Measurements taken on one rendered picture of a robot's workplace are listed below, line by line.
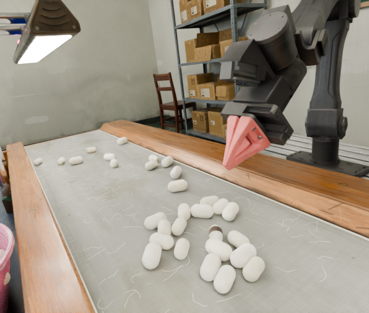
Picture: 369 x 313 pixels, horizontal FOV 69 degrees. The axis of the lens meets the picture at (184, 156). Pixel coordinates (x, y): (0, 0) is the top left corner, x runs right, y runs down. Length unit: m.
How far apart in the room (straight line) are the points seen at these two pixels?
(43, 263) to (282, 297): 0.27
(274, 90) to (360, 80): 2.11
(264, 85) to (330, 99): 0.31
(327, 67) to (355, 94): 1.82
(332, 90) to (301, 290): 0.51
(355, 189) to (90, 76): 4.56
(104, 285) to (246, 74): 0.32
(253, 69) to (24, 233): 0.40
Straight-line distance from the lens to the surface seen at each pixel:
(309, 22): 0.52
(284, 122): 0.41
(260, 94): 0.42
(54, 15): 0.54
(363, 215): 0.41
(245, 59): 0.39
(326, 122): 0.72
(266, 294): 0.31
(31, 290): 0.35
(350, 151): 0.92
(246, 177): 0.51
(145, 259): 0.34
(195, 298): 0.31
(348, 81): 2.55
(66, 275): 0.34
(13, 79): 4.71
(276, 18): 0.43
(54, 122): 4.75
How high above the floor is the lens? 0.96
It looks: 19 degrees down
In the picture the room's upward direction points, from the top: 7 degrees counter-clockwise
